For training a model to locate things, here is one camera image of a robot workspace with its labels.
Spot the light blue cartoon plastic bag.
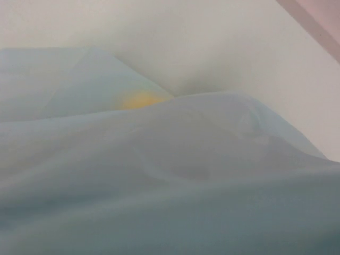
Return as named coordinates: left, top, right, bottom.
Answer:
left=1, top=48, right=339, bottom=254

